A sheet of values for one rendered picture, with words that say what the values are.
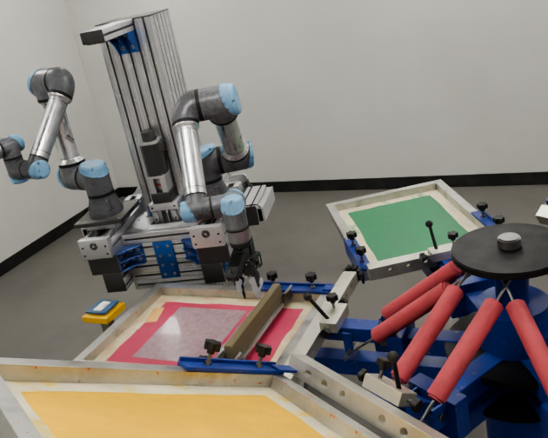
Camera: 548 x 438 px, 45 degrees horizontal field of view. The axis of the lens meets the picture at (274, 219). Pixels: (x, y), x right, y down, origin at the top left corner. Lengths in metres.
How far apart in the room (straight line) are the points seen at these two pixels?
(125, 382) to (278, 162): 5.01
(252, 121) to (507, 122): 2.30
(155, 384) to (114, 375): 0.11
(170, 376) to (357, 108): 4.61
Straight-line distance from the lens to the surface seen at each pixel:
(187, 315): 2.60
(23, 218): 6.52
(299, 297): 2.50
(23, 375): 1.46
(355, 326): 2.14
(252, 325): 2.25
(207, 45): 6.41
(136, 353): 2.46
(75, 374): 1.50
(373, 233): 2.95
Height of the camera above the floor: 2.17
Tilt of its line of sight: 22 degrees down
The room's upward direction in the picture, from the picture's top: 12 degrees counter-clockwise
